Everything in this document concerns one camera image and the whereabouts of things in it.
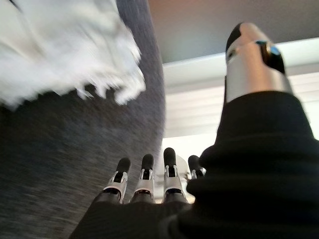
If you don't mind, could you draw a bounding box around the white fringed cushion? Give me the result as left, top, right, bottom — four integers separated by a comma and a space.
0, 0, 147, 111

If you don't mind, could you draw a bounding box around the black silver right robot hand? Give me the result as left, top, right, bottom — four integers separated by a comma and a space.
68, 21, 319, 239

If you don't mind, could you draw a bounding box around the grey upholstered armchair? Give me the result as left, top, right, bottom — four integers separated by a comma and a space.
0, 0, 167, 239

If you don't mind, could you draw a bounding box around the white ribbed radiator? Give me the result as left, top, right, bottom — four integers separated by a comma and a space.
161, 37, 319, 156

